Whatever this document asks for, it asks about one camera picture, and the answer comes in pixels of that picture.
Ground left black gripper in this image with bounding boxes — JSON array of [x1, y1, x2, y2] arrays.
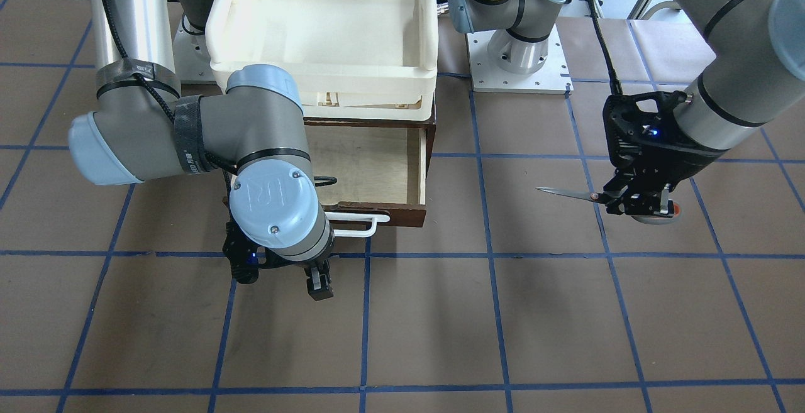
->
[[602, 91, 724, 218]]

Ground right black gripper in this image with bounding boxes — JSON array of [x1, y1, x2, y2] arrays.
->
[[223, 221, 334, 301]]

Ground orange grey handled scissors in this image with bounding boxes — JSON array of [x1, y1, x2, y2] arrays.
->
[[537, 187, 681, 225]]

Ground white plastic drawer handle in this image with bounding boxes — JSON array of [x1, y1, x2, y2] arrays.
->
[[325, 211, 390, 238]]

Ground wooden drawer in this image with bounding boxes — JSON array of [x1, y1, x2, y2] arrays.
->
[[223, 123, 428, 229]]

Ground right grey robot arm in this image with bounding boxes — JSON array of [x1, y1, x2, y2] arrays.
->
[[69, 0, 335, 297]]

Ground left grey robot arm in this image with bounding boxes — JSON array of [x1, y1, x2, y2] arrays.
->
[[475, 0, 803, 297]]

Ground dark brown wooden drawer cabinet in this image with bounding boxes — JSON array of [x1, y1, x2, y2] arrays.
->
[[182, 83, 436, 167]]

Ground cream plastic bin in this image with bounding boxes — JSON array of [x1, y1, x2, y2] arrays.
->
[[205, 0, 439, 121]]

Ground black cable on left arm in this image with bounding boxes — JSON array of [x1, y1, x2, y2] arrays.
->
[[586, 0, 625, 96]]

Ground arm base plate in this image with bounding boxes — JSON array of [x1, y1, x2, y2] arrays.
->
[[466, 27, 573, 94], [173, 14, 216, 85]]

